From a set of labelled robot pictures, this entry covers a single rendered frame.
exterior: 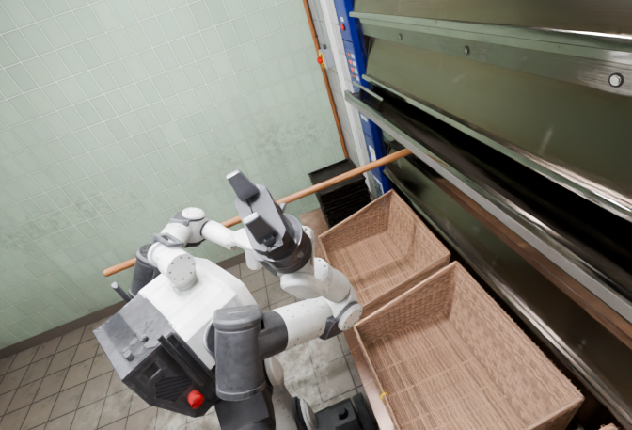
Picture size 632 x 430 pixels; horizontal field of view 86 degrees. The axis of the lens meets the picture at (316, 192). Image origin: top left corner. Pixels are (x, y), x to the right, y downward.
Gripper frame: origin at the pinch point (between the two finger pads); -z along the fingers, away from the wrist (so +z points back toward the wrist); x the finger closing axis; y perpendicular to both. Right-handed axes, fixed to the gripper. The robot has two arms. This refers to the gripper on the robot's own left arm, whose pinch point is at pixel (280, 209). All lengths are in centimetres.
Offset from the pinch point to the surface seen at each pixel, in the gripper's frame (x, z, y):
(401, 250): 60, -38, 33
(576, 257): -24, 42, 85
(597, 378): 24, 36, 95
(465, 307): 48, 2, 65
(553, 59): -47, 16, 84
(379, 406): 61, 39, 36
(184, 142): 0, -76, -114
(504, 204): -24, 29, 75
